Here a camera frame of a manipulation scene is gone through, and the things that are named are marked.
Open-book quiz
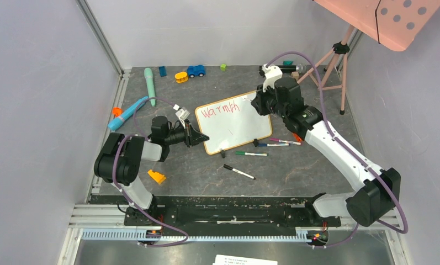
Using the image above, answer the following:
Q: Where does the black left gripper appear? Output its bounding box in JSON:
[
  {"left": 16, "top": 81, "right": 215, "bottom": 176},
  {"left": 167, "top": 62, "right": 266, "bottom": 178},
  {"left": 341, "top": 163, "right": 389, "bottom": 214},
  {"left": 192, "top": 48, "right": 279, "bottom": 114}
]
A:
[{"left": 164, "top": 119, "right": 208, "bottom": 147}]

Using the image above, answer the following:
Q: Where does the yellow framed whiteboard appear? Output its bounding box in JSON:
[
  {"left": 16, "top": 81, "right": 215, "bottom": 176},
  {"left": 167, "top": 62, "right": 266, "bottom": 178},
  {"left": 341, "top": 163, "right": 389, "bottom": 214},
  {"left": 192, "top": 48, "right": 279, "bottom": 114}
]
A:
[{"left": 195, "top": 91, "right": 273, "bottom": 155}]

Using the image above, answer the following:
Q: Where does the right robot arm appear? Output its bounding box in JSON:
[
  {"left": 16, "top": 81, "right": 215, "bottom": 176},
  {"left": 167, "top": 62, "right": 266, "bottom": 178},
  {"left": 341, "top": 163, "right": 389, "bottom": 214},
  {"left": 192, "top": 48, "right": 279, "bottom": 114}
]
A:
[{"left": 251, "top": 77, "right": 401, "bottom": 227}]

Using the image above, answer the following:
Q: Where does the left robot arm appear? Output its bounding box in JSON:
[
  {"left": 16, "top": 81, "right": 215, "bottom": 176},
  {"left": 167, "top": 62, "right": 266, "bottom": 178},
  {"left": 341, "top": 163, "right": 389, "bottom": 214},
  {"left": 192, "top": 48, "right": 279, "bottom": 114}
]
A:
[{"left": 93, "top": 116, "right": 210, "bottom": 225}]

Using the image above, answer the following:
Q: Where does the wooden block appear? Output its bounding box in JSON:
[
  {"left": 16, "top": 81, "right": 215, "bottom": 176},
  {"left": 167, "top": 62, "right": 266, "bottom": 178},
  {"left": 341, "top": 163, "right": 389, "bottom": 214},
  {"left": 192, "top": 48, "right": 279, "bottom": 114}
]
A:
[{"left": 290, "top": 71, "right": 300, "bottom": 82}]

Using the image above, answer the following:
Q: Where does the black microphone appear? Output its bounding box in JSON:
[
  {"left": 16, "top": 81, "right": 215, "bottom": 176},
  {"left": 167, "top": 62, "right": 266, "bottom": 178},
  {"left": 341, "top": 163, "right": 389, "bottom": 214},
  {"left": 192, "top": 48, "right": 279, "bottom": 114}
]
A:
[{"left": 271, "top": 64, "right": 306, "bottom": 74}]

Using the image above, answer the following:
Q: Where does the black capped marker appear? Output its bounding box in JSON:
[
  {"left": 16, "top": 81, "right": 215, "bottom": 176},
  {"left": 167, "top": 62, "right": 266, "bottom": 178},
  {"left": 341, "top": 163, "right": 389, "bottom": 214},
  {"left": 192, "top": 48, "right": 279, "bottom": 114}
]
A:
[{"left": 223, "top": 164, "right": 256, "bottom": 180}]

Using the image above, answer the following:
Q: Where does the orange lego brick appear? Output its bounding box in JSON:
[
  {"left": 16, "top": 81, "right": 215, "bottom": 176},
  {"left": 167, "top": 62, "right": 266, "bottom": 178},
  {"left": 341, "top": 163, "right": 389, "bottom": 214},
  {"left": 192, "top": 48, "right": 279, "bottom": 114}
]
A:
[{"left": 293, "top": 133, "right": 303, "bottom": 142}]

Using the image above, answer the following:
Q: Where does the purple capped marker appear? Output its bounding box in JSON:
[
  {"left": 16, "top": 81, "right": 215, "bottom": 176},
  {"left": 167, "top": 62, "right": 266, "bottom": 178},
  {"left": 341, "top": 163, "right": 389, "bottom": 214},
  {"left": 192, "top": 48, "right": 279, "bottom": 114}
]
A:
[{"left": 269, "top": 138, "right": 301, "bottom": 145}]

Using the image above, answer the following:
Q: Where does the green capped marker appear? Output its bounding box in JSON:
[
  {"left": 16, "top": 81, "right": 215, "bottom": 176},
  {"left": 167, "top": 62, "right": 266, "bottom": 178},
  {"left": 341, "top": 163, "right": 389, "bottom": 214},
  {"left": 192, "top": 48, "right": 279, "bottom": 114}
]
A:
[{"left": 235, "top": 151, "right": 269, "bottom": 157}]

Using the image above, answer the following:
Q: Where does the orange wedge toy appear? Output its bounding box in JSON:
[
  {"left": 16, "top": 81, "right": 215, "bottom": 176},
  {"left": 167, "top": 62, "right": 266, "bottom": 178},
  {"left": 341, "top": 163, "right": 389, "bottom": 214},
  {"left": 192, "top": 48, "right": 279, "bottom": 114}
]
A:
[{"left": 147, "top": 169, "right": 166, "bottom": 184}]

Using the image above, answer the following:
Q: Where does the blue toy car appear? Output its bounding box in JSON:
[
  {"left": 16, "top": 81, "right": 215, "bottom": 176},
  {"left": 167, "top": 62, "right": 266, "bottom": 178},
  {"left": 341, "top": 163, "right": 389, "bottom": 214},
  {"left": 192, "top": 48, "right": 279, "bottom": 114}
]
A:
[{"left": 187, "top": 65, "right": 206, "bottom": 78}]

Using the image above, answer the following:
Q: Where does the pink tripod stand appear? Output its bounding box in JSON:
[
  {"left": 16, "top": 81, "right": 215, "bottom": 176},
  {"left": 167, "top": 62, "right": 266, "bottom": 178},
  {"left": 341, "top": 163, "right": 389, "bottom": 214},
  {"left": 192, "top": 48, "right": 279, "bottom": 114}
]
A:
[{"left": 314, "top": 25, "right": 355, "bottom": 115}]

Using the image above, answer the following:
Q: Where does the dark blue block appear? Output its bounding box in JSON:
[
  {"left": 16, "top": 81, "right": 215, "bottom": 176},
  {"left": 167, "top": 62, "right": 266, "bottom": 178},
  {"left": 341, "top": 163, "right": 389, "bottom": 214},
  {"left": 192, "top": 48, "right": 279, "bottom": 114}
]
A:
[{"left": 158, "top": 66, "right": 167, "bottom": 77}]

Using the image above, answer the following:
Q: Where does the blue toy crayon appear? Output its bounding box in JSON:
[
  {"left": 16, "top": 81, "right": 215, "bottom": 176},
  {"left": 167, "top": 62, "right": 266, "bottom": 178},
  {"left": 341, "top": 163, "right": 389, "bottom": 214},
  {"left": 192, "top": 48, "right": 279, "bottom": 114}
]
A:
[{"left": 107, "top": 96, "right": 148, "bottom": 131}]

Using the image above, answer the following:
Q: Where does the mint green toy crayon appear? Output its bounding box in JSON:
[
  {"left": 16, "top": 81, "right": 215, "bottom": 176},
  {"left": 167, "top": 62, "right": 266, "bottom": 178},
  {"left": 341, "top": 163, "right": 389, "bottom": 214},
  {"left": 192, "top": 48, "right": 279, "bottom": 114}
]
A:
[{"left": 144, "top": 68, "right": 156, "bottom": 107}]

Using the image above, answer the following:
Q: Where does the orange small toy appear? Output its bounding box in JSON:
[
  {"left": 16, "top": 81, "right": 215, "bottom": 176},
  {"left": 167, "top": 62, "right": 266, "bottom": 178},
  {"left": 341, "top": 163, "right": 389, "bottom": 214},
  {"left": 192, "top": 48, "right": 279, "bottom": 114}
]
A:
[{"left": 112, "top": 107, "right": 124, "bottom": 117}]

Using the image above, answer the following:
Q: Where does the white paper sheet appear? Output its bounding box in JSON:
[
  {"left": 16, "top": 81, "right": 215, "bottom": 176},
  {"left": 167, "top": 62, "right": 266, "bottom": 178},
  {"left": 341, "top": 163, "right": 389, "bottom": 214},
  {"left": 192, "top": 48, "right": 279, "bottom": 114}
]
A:
[{"left": 212, "top": 255, "right": 278, "bottom": 265}]

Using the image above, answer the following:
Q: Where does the pink perforated panel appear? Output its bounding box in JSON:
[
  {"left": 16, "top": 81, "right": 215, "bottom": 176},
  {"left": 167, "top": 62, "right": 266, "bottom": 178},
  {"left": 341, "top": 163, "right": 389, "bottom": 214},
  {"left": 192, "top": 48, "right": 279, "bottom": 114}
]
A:
[{"left": 315, "top": 0, "right": 440, "bottom": 52}]

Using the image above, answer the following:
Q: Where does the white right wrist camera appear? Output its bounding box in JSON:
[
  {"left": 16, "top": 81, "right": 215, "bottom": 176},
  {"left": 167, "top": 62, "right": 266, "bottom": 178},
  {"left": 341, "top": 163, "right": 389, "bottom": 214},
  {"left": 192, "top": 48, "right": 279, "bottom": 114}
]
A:
[{"left": 259, "top": 65, "right": 283, "bottom": 93}]

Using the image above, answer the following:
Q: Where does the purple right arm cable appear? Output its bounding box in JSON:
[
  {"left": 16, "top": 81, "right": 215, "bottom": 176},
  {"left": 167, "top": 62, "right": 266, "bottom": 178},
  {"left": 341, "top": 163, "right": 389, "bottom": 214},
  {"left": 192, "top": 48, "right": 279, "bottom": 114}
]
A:
[{"left": 265, "top": 51, "right": 409, "bottom": 248}]

